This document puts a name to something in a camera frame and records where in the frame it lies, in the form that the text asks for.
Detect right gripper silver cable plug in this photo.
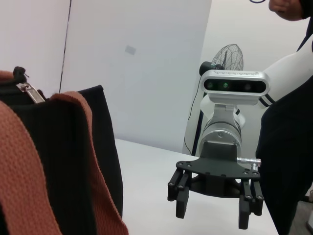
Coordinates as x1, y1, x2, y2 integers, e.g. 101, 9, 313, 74
236, 158, 262, 169

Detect black wire cage fan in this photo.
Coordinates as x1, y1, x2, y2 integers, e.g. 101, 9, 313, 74
199, 43, 245, 76

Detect bare person hand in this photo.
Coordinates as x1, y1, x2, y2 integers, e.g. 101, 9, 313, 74
268, 0, 304, 22

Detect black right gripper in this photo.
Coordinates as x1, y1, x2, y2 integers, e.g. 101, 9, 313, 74
167, 141, 265, 230

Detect silver zipper pull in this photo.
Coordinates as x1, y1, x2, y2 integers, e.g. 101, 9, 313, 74
16, 82, 46, 104

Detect thin black hanging cable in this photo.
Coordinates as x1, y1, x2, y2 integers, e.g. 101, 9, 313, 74
187, 75, 204, 157

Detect person in black clothes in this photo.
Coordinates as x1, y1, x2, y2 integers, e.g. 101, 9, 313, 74
256, 0, 313, 235

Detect black food bag brown handles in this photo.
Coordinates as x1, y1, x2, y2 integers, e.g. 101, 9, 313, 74
0, 66, 130, 235

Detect silver right camera mount bracket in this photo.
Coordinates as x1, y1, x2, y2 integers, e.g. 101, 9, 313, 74
212, 104, 237, 116

